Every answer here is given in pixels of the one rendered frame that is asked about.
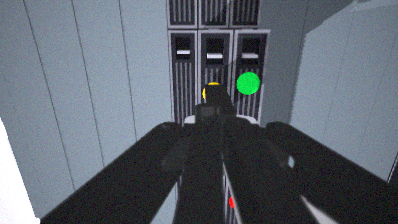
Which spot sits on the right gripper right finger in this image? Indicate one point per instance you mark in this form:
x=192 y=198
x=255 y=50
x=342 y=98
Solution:
x=337 y=190

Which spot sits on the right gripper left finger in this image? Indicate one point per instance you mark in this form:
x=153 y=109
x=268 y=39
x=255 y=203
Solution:
x=131 y=189

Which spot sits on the dark grey metal rack frame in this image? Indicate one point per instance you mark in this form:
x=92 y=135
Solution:
x=81 y=81

